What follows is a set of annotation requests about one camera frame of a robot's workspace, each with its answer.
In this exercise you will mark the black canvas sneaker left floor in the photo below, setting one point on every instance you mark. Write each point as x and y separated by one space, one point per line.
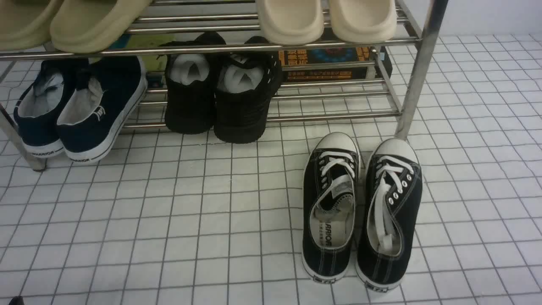
329 191

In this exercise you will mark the olive slipper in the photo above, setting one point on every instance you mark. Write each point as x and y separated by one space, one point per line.
89 26
25 24

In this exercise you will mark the cream slipper of pair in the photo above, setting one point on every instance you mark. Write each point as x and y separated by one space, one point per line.
291 22
363 21

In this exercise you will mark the black sneaker left of pair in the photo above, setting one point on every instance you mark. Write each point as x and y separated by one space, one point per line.
191 80

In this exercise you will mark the cream slipper left of pair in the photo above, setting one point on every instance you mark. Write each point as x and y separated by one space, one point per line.
291 22

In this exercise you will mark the black sneaker of pair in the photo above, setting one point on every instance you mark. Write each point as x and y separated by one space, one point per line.
246 84
191 80

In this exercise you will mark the black sneaker right of pair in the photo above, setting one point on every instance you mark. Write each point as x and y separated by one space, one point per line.
246 84

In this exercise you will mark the olive slipper far left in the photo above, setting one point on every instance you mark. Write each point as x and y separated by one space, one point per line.
25 24

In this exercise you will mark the cream slipper right of pair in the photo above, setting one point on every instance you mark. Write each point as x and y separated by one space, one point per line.
363 21

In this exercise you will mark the green teal box behind rack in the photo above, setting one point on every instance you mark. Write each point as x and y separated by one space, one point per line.
154 64

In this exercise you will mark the black canvas sneaker right floor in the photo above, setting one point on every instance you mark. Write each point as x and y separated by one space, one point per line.
393 188

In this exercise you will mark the dark printed cardboard box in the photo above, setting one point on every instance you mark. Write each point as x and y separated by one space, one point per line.
333 64

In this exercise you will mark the silver metal shoe rack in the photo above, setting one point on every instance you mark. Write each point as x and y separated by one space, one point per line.
423 39

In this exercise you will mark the black canvas sneaker floor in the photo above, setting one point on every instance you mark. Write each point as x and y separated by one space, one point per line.
393 188
329 191

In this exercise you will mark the navy canvas sneaker white sole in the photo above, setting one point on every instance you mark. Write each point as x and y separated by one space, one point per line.
106 93

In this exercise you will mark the navy canvas sneaker far left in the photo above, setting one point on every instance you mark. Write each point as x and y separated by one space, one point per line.
38 108

